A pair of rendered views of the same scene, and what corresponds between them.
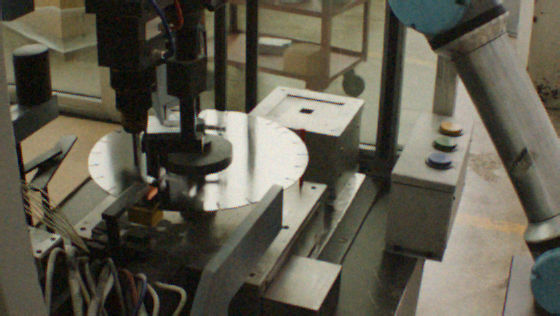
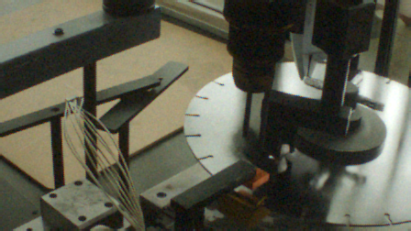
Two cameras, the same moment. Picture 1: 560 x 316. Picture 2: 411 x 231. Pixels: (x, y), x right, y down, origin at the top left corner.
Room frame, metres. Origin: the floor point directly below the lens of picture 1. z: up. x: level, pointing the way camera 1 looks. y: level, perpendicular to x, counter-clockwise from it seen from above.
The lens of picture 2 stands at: (0.31, 0.03, 1.33)
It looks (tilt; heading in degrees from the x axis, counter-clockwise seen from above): 30 degrees down; 20
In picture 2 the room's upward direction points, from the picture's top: 4 degrees clockwise
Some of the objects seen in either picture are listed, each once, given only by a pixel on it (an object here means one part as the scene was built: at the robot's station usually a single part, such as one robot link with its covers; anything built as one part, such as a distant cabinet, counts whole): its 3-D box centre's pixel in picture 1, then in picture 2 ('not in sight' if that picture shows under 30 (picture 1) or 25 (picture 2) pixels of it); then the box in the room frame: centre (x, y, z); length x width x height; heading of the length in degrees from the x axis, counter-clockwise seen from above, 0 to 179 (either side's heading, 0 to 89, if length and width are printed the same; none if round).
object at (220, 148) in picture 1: (195, 146); (339, 120); (0.96, 0.12, 0.96); 0.11 x 0.11 x 0.03
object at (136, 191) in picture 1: (130, 218); (216, 210); (0.78, 0.19, 0.95); 0.10 x 0.03 x 0.07; 160
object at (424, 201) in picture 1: (432, 181); not in sight; (1.13, -0.28, 0.82); 0.28 x 0.11 x 0.15; 160
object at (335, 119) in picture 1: (304, 146); not in sight; (1.26, -0.05, 0.82); 0.18 x 0.18 x 0.15; 70
